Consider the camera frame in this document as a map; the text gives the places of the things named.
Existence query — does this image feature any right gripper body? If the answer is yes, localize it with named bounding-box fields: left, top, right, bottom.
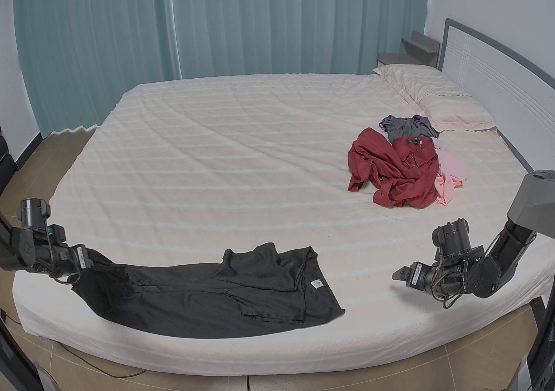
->
left=404, top=261, right=435, bottom=291

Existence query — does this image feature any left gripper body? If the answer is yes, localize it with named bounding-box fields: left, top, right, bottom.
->
left=64, top=243, right=94, bottom=273

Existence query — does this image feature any black T-shirt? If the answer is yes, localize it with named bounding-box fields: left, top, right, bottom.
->
left=71, top=243, right=346, bottom=338

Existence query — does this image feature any black furniture piece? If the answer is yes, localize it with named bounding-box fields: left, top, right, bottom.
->
left=0, top=124, right=21, bottom=196

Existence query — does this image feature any bed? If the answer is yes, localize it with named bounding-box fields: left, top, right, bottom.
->
left=12, top=18, right=555, bottom=376

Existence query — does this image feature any dark red shirt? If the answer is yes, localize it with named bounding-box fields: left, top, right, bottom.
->
left=348, top=128, right=441, bottom=209

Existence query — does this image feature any pink garment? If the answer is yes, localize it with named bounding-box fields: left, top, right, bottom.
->
left=433, top=140, right=471, bottom=208

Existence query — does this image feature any grey garment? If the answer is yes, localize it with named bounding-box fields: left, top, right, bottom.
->
left=384, top=117, right=441, bottom=143

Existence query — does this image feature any purple garment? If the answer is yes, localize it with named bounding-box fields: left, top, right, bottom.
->
left=379, top=114, right=430, bottom=133

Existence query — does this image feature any cream pillow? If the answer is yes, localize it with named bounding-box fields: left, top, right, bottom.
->
left=372, top=63, right=498, bottom=133

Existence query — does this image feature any grey bedside table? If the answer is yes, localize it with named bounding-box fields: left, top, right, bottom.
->
left=377, top=31, right=441, bottom=68

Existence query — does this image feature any blue-green curtain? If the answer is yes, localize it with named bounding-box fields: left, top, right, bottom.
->
left=14, top=0, right=183, bottom=138
left=170, top=0, right=431, bottom=79

